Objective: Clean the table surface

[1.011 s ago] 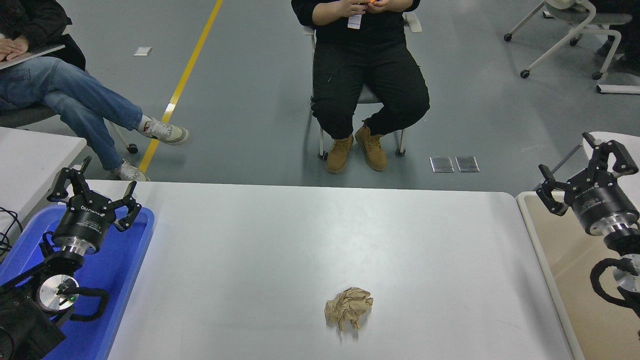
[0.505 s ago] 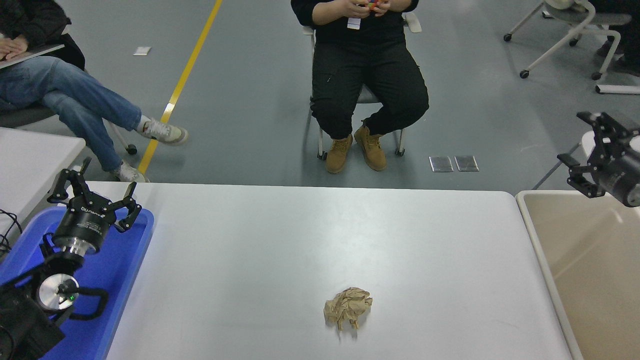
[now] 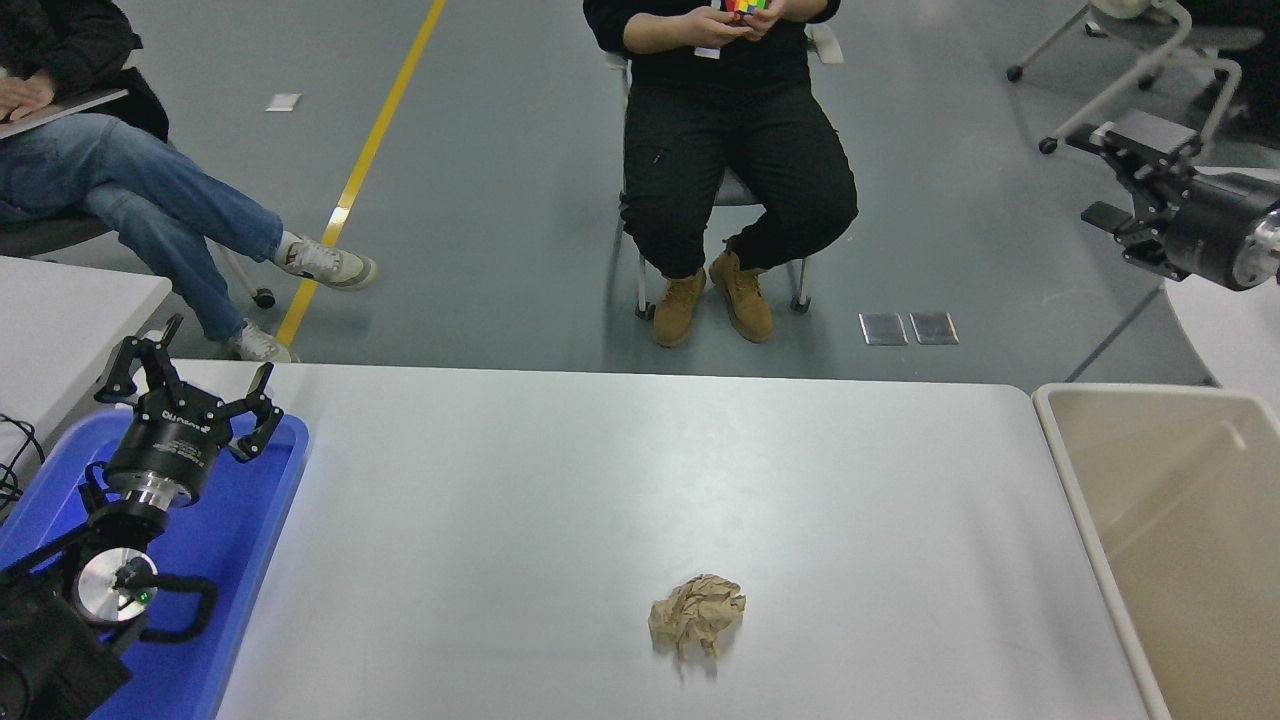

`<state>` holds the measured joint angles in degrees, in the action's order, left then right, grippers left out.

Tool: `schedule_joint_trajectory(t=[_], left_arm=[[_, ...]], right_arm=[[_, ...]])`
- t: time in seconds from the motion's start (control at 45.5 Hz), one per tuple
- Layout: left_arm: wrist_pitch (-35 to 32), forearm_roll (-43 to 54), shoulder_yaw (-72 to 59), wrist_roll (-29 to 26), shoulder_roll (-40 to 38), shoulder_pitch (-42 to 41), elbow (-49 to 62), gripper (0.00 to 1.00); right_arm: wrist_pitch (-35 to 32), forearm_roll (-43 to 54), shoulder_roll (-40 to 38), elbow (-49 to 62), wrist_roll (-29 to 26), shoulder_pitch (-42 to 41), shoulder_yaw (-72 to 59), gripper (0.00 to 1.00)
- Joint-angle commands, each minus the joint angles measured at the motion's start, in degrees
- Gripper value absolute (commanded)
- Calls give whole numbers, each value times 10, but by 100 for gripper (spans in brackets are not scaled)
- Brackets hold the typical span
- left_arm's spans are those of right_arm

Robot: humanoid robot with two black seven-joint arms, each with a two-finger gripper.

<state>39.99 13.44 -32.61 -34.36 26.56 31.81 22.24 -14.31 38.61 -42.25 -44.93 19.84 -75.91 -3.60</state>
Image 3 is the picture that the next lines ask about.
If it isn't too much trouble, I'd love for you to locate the large pale plastic bin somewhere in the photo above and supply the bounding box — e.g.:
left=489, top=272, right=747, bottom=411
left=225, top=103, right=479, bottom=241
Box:
left=1033, top=383, right=1280, bottom=720

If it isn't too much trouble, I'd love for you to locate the crumpled tan paper ball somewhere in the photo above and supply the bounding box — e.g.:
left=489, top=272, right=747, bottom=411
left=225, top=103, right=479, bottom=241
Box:
left=648, top=574, right=747, bottom=663

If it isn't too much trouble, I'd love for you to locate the person's right hand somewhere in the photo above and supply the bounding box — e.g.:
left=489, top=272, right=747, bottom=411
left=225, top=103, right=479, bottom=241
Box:
left=680, top=5, right=751, bottom=51

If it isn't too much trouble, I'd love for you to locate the thin black cable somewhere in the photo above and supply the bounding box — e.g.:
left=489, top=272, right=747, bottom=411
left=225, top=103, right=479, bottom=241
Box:
left=0, top=415, right=47, bottom=511

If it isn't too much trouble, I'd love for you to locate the person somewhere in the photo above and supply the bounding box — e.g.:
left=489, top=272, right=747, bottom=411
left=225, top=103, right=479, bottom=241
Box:
left=0, top=0, right=380, bottom=364
left=582, top=0, right=860, bottom=348
left=1195, top=0, right=1280, bottom=151

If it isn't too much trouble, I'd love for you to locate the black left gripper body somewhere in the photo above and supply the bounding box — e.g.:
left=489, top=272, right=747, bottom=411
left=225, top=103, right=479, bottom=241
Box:
left=105, top=386, right=235, bottom=493

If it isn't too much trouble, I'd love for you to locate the silver laptop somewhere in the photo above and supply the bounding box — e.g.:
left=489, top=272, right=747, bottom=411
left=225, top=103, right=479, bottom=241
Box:
left=0, top=86, right=131, bottom=141

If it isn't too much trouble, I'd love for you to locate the white rounded table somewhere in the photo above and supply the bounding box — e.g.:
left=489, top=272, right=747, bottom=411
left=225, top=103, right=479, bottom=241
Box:
left=1065, top=275, right=1280, bottom=411

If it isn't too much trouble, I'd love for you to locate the blue plastic tray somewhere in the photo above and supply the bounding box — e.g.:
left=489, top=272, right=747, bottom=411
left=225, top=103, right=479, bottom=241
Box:
left=0, top=408, right=311, bottom=720

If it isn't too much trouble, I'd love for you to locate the white side table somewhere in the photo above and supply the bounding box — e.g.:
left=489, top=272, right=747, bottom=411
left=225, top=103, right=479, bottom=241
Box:
left=0, top=255, right=174, bottom=471

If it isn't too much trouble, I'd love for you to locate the person's left hand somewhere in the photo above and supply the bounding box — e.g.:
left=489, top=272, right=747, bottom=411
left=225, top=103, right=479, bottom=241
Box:
left=745, top=0, right=791, bottom=41
left=0, top=73, right=57, bottom=123

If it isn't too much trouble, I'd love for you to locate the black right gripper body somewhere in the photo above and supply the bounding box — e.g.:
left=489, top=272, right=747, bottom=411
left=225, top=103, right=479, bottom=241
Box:
left=1160, top=178, right=1279, bottom=291

